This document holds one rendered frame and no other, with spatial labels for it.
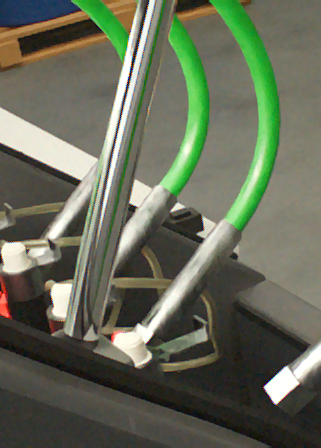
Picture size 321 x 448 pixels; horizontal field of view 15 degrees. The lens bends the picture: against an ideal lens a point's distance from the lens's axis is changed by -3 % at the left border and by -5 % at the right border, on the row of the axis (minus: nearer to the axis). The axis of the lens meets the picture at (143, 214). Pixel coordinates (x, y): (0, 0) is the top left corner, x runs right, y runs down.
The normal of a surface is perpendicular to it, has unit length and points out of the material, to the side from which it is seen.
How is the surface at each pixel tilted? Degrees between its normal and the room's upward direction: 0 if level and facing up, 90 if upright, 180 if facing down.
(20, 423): 90
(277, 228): 0
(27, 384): 74
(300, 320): 0
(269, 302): 0
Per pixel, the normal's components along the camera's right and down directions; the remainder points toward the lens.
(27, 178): 0.47, 0.27
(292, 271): -0.19, -0.90
